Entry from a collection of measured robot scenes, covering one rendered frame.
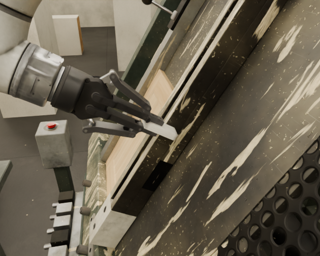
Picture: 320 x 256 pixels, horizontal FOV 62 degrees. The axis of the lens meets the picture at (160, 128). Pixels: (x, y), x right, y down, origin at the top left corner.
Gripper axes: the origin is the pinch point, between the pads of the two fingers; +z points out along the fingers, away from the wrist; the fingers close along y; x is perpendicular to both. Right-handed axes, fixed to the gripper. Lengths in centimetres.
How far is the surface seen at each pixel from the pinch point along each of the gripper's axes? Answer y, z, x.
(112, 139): -28.1, 4.0, 39.1
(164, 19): 16, 6, 63
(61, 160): -57, -6, 57
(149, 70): 0.5, 4.0, 40.0
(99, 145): -38, 4, 49
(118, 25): -36, 30, 411
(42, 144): -52, -16, 57
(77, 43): -123, -13, 530
